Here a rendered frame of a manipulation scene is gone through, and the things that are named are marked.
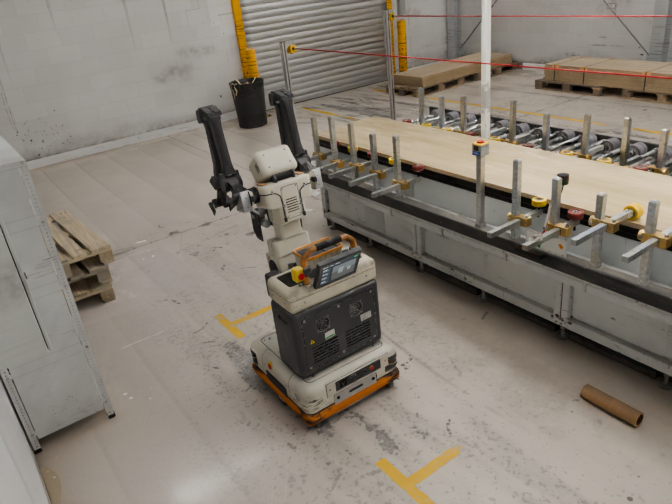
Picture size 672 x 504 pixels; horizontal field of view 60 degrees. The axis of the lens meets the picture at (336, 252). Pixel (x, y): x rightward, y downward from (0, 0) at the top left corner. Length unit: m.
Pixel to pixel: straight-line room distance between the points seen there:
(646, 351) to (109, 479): 2.90
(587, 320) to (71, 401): 2.96
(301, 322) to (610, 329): 1.77
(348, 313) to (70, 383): 1.56
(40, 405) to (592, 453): 2.82
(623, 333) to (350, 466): 1.68
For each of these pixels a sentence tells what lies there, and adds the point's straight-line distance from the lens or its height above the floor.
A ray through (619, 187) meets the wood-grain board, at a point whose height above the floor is 0.90.
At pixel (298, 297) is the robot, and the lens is 2.88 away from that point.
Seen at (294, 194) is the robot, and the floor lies 1.16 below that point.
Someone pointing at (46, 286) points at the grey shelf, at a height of 0.91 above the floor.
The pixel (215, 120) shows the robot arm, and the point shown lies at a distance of 3.12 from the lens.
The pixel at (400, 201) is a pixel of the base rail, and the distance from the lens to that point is 4.10.
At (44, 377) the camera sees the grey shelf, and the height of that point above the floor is 0.43.
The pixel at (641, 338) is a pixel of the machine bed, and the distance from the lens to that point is 3.61.
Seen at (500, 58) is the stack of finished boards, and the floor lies 0.28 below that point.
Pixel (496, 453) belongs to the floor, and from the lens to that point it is 3.13.
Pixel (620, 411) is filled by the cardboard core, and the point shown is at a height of 0.06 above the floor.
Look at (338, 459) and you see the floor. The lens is 3.12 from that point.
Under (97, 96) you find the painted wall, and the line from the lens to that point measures 9.75.
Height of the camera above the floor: 2.22
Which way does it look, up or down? 26 degrees down
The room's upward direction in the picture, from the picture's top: 7 degrees counter-clockwise
